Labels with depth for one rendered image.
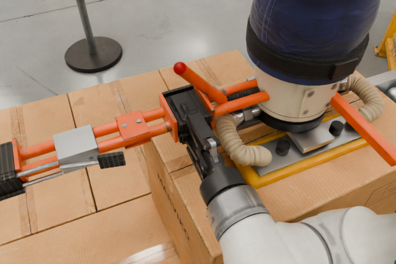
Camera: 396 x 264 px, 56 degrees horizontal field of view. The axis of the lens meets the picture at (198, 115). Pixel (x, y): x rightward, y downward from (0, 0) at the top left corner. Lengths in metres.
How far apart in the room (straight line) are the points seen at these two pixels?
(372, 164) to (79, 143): 0.61
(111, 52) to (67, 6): 0.83
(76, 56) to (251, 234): 2.32
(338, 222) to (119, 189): 0.83
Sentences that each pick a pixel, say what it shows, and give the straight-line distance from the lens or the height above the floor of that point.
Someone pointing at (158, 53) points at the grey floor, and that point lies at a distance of 2.68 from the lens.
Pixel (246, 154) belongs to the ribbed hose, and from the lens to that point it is 0.73.
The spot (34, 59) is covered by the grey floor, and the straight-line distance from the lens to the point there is 2.85.
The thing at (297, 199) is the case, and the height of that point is 0.94.
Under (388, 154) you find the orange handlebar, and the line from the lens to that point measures 0.73.
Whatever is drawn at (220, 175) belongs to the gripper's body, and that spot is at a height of 1.11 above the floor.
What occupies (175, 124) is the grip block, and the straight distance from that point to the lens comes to 0.67.
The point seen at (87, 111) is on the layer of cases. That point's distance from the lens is 1.53.
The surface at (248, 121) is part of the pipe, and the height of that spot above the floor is 1.00.
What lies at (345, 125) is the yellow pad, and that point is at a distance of 0.91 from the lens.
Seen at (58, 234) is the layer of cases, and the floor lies 0.54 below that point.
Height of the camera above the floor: 1.59
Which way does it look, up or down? 46 degrees down
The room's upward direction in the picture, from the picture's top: straight up
